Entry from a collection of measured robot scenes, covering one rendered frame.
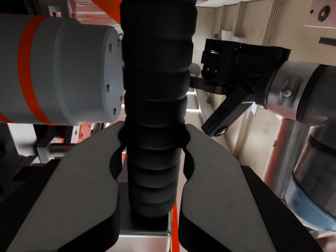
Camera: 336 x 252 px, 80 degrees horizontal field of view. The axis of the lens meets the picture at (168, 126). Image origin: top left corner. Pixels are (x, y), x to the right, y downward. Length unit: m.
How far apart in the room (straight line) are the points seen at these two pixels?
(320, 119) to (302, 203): 0.11
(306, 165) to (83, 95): 0.28
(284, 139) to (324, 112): 0.42
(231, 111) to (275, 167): 0.37
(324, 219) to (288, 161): 0.36
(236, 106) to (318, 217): 0.17
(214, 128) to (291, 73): 0.14
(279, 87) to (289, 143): 0.41
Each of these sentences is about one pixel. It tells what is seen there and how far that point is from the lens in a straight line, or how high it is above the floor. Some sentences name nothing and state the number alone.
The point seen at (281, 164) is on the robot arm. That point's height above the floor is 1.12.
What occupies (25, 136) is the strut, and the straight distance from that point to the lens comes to 0.39.
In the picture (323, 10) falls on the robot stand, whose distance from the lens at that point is 0.67.
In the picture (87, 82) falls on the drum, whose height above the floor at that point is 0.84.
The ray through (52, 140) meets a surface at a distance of 0.43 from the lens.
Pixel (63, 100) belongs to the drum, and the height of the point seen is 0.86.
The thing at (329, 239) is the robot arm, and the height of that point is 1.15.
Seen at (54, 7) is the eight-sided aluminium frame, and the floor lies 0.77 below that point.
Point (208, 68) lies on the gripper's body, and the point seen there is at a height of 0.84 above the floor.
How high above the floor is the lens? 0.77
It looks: 29 degrees up
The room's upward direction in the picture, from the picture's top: 176 degrees counter-clockwise
